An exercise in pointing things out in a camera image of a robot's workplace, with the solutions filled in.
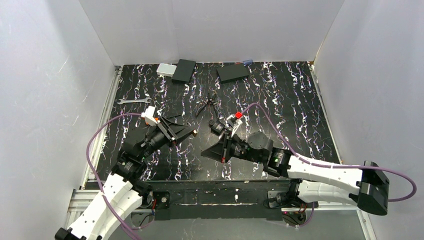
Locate black padlock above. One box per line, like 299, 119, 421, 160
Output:
208, 119, 232, 136

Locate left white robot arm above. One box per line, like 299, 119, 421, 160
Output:
54, 117, 197, 240

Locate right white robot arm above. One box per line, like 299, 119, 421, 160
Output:
201, 131, 390, 216

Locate silver open-end wrench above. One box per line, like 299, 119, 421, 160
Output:
116, 97, 151, 105

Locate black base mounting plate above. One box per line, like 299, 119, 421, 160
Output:
148, 180, 312, 221

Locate black box left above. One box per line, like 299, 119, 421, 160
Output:
171, 59, 196, 84

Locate black box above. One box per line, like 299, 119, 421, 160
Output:
216, 63, 250, 84
171, 59, 196, 84

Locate white rectangular box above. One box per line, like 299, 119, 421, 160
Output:
156, 63, 177, 77

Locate black box right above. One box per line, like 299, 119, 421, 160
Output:
216, 63, 250, 84

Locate blue transparent small item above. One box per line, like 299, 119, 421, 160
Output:
236, 59, 253, 66

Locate orange handled screwdriver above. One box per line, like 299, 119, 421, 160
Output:
164, 114, 182, 119

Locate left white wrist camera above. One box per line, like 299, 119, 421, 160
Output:
141, 106, 158, 126

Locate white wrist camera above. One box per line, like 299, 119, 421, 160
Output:
225, 111, 243, 136
141, 106, 158, 126

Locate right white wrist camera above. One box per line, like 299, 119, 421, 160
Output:
225, 111, 243, 136

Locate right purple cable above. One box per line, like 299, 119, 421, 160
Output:
240, 102, 418, 229

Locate purple cable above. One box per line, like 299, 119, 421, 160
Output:
240, 102, 418, 229
86, 113, 157, 240

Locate black handled pliers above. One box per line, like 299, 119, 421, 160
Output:
195, 93, 220, 119

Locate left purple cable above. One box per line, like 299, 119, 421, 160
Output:
86, 113, 157, 240

